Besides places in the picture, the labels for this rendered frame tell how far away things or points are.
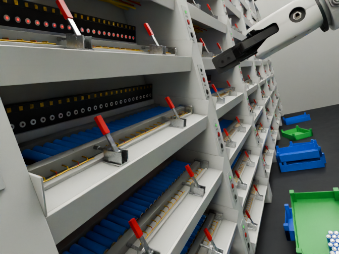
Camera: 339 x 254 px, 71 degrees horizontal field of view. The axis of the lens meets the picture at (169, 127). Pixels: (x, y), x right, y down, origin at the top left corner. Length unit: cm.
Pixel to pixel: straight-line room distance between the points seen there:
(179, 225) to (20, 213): 37
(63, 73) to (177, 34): 52
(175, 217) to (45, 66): 43
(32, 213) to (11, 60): 18
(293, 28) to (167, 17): 52
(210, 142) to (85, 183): 54
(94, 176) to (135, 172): 9
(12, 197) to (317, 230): 120
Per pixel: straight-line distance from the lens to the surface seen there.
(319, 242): 128
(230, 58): 45
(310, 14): 41
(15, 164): 30
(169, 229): 57
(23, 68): 35
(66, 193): 36
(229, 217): 93
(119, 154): 41
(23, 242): 31
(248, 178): 125
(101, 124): 42
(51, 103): 53
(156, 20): 87
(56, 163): 41
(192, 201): 67
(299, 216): 134
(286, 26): 40
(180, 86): 82
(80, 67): 40
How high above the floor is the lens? 80
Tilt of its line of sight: 7 degrees down
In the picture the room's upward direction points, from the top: 16 degrees counter-clockwise
